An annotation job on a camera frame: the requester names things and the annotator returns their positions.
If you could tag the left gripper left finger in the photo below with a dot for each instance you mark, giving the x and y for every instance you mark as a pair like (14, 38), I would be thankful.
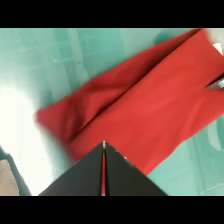
(80, 176)

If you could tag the red T-shirt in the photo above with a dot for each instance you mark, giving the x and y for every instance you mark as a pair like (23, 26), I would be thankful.
(140, 103)

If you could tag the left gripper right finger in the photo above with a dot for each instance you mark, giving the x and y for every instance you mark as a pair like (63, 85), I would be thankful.
(130, 176)

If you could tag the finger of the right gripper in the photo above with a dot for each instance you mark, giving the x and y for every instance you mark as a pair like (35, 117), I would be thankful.
(217, 84)

